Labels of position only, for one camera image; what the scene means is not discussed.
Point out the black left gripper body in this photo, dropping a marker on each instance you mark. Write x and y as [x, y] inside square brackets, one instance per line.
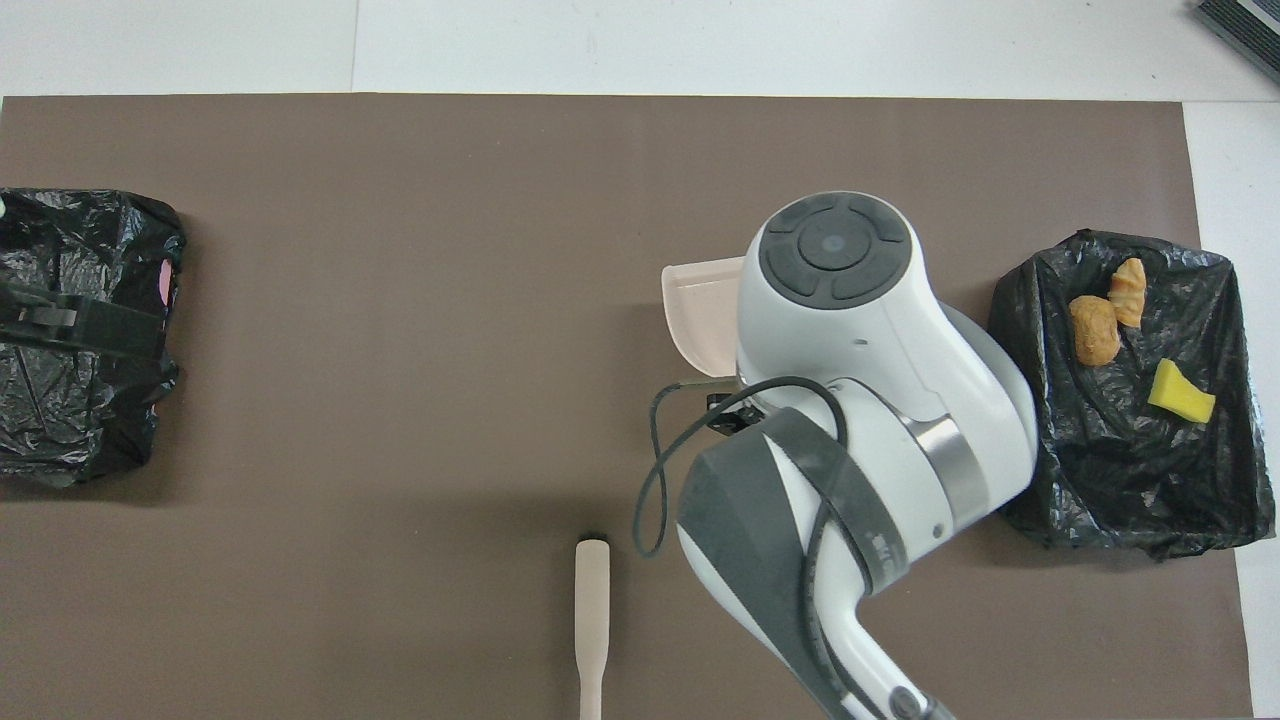
[110, 330]

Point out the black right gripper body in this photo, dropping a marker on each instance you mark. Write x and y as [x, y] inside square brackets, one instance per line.
[735, 410]

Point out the beige plastic dustpan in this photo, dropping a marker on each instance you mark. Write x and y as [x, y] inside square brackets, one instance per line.
[700, 310]

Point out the beige hand brush black bristles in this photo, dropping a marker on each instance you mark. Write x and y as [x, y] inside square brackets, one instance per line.
[592, 590]

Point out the brown textured bread roll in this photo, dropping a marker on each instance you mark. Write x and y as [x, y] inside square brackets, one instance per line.
[1095, 330]

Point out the orange striped croissant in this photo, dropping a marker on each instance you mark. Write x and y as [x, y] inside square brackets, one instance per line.
[1128, 290]

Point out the green and yellow sponge piece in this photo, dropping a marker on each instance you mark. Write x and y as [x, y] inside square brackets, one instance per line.
[1180, 395]

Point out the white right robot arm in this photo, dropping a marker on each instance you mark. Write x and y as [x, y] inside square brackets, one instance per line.
[860, 330]

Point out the black bag-lined bin pink mark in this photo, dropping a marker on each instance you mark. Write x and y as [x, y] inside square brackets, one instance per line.
[90, 420]

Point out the brown table mat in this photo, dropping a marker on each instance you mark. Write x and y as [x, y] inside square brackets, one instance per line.
[400, 250]

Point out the grey ribbed device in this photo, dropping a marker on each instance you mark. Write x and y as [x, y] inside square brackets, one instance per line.
[1250, 25]

